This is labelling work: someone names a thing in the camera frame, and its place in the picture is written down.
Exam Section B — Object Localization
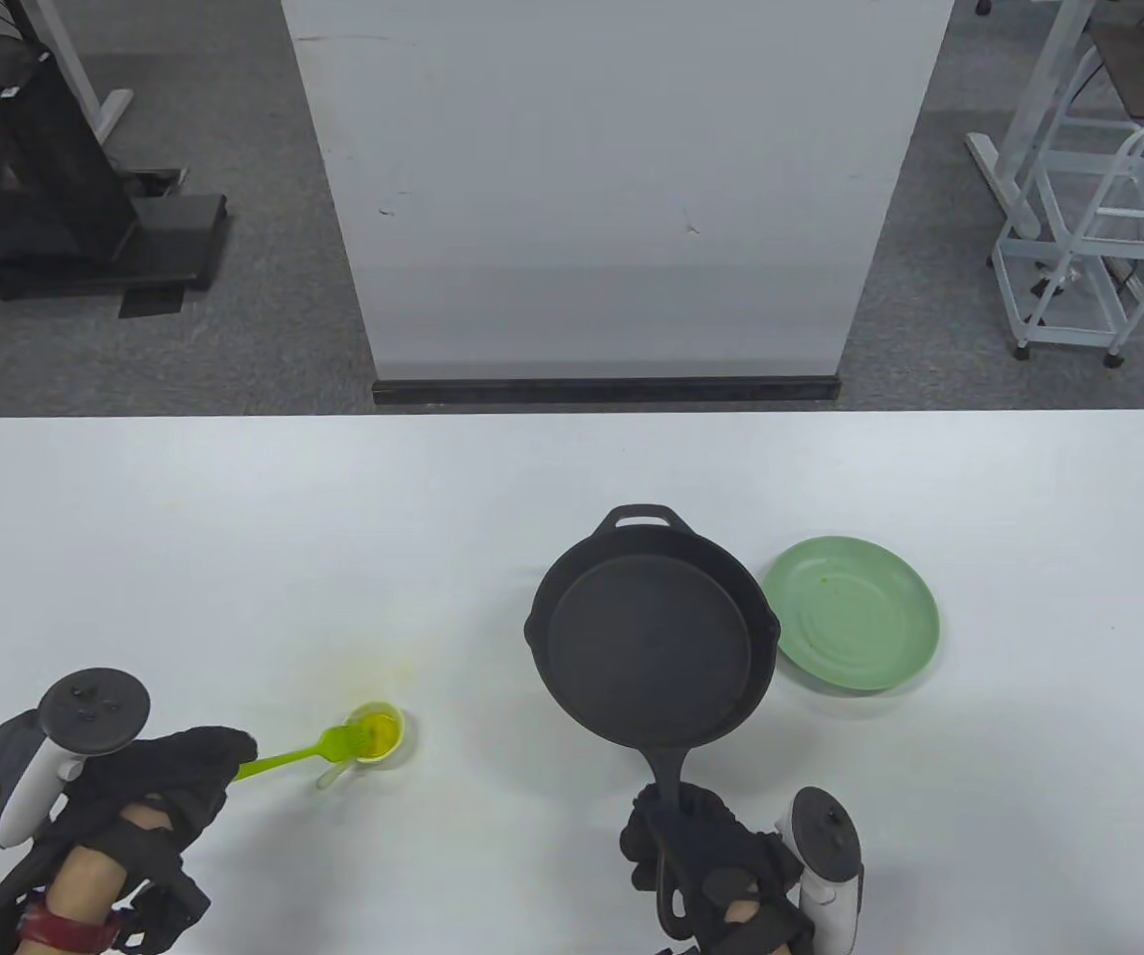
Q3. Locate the person's left hand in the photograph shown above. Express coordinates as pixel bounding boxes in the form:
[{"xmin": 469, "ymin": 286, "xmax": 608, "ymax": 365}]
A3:
[{"xmin": 53, "ymin": 725, "xmax": 260, "ymax": 855}]

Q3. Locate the person's right hand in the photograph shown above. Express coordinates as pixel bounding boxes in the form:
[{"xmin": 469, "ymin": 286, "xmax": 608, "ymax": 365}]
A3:
[{"xmin": 619, "ymin": 782, "xmax": 804, "ymax": 926}]

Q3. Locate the green silicone brush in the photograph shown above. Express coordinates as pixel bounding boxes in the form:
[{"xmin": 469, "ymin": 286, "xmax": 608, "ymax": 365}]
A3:
[{"xmin": 231, "ymin": 724, "xmax": 376, "ymax": 786}]

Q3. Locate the small green oil cup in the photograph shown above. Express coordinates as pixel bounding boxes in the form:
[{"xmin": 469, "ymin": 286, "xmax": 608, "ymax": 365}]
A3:
[{"xmin": 316, "ymin": 700, "xmax": 407, "ymax": 791}]

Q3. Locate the black cast iron frying pan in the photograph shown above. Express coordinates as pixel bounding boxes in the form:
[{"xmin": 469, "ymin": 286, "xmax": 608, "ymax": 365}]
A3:
[{"xmin": 524, "ymin": 504, "xmax": 782, "ymax": 942}]

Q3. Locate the person's left forearm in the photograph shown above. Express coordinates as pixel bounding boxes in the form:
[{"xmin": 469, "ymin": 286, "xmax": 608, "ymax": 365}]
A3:
[{"xmin": 43, "ymin": 808, "xmax": 170, "ymax": 926}]

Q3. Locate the white and black left controller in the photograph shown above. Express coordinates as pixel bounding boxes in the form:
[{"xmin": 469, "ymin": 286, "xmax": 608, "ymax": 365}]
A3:
[{"xmin": 0, "ymin": 668, "xmax": 152, "ymax": 850}]

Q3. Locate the white and black controller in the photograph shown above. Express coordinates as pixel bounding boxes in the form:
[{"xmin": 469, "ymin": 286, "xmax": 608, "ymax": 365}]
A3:
[
  {"xmin": 776, "ymin": 787, "xmax": 865, "ymax": 954},
  {"xmin": 0, "ymin": 668, "xmax": 152, "ymax": 850}
]

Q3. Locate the white and black right controller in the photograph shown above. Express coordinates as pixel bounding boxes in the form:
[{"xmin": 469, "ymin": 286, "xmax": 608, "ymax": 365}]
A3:
[{"xmin": 776, "ymin": 787, "xmax": 865, "ymax": 954}]

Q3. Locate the red wristband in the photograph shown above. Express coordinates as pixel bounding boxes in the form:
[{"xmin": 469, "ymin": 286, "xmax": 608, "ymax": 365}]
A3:
[{"xmin": 17, "ymin": 898, "xmax": 127, "ymax": 948}]

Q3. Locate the green round plate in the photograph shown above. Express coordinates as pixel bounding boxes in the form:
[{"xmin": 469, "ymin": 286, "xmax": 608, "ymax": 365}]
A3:
[{"xmin": 763, "ymin": 535, "xmax": 941, "ymax": 695}]

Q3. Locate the black partition base bar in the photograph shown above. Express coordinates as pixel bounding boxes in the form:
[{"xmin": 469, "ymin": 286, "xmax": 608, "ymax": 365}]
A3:
[{"xmin": 372, "ymin": 375, "xmax": 843, "ymax": 407}]

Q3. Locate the black computer case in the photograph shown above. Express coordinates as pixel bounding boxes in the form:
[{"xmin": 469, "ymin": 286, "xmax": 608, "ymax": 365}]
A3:
[{"xmin": 0, "ymin": 35, "xmax": 142, "ymax": 278}]

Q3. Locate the white partition panel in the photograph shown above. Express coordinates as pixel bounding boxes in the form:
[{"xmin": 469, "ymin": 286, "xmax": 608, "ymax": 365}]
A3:
[{"xmin": 281, "ymin": 0, "xmax": 957, "ymax": 382}]

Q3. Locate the white desk leg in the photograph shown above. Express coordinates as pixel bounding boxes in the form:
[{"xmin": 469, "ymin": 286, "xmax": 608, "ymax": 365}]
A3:
[
  {"xmin": 20, "ymin": 0, "xmax": 136, "ymax": 142},
  {"xmin": 965, "ymin": 0, "xmax": 1097, "ymax": 242}
]

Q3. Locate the black flat base plate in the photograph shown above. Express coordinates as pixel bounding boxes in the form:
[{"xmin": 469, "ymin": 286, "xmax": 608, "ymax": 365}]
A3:
[{"xmin": 0, "ymin": 192, "xmax": 231, "ymax": 301}]

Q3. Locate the white wire cart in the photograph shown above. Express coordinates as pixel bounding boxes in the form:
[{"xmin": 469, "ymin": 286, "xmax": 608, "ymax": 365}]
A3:
[{"xmin": 991, "ymin": 120, "xmax": 1144, "ymax": 370}]

